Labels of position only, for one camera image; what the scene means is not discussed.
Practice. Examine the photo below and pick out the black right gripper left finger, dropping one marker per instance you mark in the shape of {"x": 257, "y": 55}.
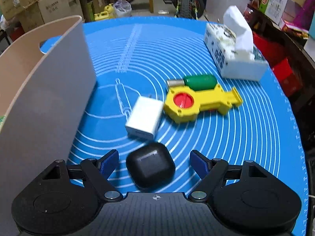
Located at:
{"x": 65, "y": 198}

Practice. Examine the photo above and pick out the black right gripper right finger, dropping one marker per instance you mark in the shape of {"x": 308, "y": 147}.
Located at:
{"x": 246, "y": 199}

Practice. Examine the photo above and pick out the black earbuds case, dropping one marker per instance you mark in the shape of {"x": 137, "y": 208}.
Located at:
{"x": 151, "y": 166}

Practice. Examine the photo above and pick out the yellow toy with red dial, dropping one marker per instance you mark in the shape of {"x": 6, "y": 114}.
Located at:
{"x": 183, "y": 104}

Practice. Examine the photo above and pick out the beige plastic storage basket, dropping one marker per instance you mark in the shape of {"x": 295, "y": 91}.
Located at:
{"x": 47, "y": 77}

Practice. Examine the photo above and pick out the white charger adapter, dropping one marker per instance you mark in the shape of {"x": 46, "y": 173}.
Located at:
{"x": 145, "y": 117}

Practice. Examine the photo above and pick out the green bottle silver cap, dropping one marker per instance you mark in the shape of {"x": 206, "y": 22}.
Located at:
{"x": 195, "y": 82}

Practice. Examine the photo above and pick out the red gift box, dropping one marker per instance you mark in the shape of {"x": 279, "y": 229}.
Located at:
{"x": 277, "y": 58}

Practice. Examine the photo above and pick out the white printed tissue box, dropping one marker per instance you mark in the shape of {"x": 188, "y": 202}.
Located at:
{"x": 232, "y": 48}

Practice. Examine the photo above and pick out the blue silicone baking mat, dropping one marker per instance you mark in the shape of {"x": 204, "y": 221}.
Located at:
{"x": 134, "y": 57}

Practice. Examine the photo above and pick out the yellow detergent jug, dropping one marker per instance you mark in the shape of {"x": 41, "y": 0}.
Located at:
{"x": 107, "y": 13}

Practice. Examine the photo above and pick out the large cardboard box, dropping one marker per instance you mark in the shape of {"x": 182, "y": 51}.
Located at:
{"x": 45, "y": 11}

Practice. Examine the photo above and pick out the green white carton box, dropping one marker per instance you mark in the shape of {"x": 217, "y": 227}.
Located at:
{"x": 273, "y": 9}

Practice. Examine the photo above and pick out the white plastic bag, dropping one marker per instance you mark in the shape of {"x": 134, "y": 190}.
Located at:
{"x": 122, "y": 8}

